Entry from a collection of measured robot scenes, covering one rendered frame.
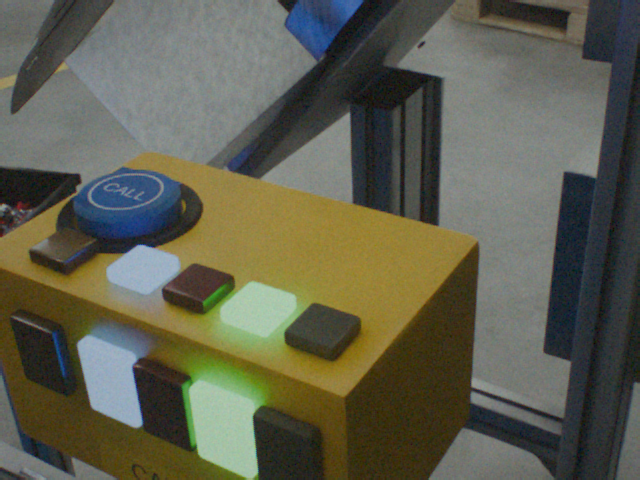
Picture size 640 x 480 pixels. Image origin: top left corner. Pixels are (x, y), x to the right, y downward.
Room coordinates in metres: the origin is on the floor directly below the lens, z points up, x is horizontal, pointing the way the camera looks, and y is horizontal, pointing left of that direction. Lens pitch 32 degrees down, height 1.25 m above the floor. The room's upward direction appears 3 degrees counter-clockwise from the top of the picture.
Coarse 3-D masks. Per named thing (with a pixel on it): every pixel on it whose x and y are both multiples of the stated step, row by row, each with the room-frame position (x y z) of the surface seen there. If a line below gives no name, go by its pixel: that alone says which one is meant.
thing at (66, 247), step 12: (48, 240) 0.28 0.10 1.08; (60, 240) 0.28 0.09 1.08; (72, 240) 0.28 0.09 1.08; (84, 240) 0.28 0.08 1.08; (96, 240) 0.28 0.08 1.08; (36, 252) 0.27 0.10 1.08; (48, 252) 0.27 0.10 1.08; (60, 252) 0.27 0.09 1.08; (72, 252) 0.27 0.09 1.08; (84, 252) 0.27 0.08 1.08; (96, 252) 0.27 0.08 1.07; (48, 264) 0.27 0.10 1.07; (60, 264) 0.26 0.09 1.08; (72, 264) 0.27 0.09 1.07
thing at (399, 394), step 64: (192, 192) 0.31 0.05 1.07; (256, 192) 0.32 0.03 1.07; (0, 256) 0.28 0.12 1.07; (192, 256) 0.27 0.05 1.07; (256, 256) 0.27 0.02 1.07; (320, 256) 0.27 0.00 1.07; (384, 256) 0.27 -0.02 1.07; (448, 256) 0.26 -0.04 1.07; (0, 320) 0.27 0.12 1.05; (64, 320) 0.25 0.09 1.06; (128, 320) 0.24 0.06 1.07; (192, 320) 0.23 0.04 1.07; (384, 320) 0.23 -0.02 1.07; (448, 320) 0.25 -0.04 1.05; (256, 384) 0.21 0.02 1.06; (320, 384) 0.20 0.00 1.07; (384, 384) 0.21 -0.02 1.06; (448, 384) 0.25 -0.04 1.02; (64, 448) 0.26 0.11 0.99; (128, 448) 0.24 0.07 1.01; (384, 448) 0.21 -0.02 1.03; (448, 448) 0.26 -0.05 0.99
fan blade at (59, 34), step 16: (64, 0) 0.84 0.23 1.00; (80, 0) 0.81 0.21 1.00; (96, 0) 0.79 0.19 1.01; (112, 0) 0.77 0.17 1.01; (48, 16) 0.87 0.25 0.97; (64, 16) 0.82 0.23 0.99; (80, 16) 0.79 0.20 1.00; (96, 16) 0.77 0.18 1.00; (48, 32) 0.82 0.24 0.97; (64, 32) 0.79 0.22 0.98; (80, 32) 0.77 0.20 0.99; (32, 48) 0.85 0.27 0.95; (48, 48) 0.80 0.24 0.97; (64, 48) 0.77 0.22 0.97; (48, 64) 0.77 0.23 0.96; (16, 80) 0.81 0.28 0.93; (32, 80) 0.77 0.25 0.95; (16, 96) 0.77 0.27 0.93
